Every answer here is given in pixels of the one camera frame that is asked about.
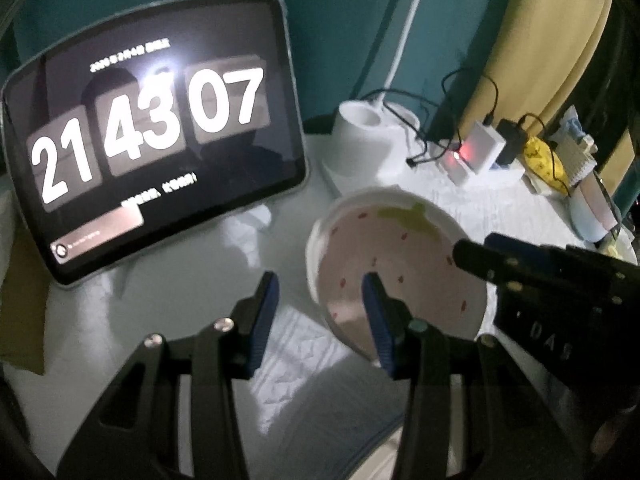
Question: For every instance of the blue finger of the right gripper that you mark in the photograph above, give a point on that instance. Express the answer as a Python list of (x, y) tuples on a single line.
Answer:
[(618, 283), (510, 248)]

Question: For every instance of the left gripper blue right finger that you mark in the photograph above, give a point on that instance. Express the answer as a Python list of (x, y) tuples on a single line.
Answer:
[(377, 305)]

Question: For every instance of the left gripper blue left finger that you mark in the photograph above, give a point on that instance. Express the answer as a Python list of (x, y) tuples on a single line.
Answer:
[(265, 303)]

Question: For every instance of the pink strawberry bowl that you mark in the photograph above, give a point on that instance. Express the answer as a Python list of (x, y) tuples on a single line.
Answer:
[(408, 242)]

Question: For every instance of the stacked pastel bowls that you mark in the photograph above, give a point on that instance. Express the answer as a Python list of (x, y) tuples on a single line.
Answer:
[(592, 211)]

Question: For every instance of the yellow package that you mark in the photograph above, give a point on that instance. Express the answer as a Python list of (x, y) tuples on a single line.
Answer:
[(546, 165)]

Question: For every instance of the white basket with items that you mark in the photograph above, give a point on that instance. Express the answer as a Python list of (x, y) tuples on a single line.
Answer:
[(574, 147)]

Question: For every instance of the white lace tablecloth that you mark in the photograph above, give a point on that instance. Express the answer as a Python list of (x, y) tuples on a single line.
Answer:
[(508, 432)]

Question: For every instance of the black power adapter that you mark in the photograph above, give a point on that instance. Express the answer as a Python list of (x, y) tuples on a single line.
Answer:
[(515, 137)]

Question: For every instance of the white charger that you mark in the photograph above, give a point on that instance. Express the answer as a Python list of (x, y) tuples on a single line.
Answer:
[(482, 147)]

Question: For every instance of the white power strip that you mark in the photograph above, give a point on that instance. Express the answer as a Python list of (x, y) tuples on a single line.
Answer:
[(455, 168)]

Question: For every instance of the white desk lamp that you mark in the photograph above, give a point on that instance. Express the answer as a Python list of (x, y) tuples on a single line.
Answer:
[(370, 140)]

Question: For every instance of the tablet showing clock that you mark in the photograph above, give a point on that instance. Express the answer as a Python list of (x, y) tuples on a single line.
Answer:
[(149, 124)]

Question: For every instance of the yellow curtain left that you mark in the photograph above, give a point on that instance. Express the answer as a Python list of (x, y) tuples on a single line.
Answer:
[(542, 49)]

